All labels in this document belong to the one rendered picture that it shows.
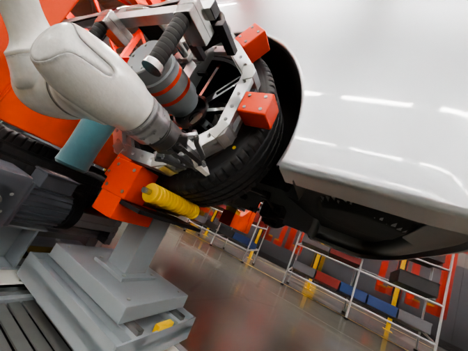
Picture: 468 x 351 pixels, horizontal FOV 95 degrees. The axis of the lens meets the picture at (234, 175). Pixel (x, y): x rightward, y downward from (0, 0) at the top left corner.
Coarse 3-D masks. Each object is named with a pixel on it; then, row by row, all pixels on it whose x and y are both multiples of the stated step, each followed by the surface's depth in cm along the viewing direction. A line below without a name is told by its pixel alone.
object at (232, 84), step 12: (216, 60) 86; (228, 60) 83; (216, 72) 86; (228, 72) 89; (204, 84) 101; (216, 84) 100; (228, 84) 81; (204, 96) 85; (216, 96) 81; (228, 96) 106; (204, 108) 86; (216, 108) 78; (180, 120) 88; (204, 120) 78
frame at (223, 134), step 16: (240, 48) 70; (240, 64) 67; (240, 80) 64; (256, 80) 66; (240, 96) 62; (224, 112) 62; (224, 128) 59; (128, 144) 76; (192, 144) 62; (208, 144) 61; (224, 144) 63; (144, 160) 66
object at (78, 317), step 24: (24, 264) 71; (48, 264) 74; (48, 288) 63; (72, 288) 66; (48, 312) 60; (72, 312) 57; (96, 312) 60; (168, 312) 74; (72, 336) 54; (96, 336) 52; (120, 336) 55; (144, 336) 57; (168, 336) 67
